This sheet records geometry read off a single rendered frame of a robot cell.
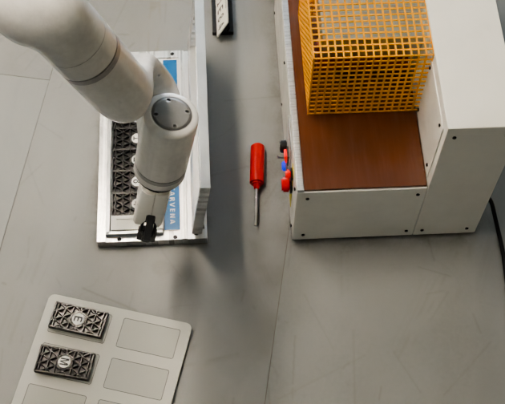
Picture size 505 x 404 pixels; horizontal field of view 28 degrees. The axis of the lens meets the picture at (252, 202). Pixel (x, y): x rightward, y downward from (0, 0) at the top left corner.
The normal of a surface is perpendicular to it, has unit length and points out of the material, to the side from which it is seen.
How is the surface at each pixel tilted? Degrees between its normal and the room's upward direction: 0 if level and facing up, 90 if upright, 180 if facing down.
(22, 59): 0
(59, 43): 84
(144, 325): 0
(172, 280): 0
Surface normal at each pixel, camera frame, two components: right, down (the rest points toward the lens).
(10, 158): 0.01, -0.48
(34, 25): 0.11, 0.60
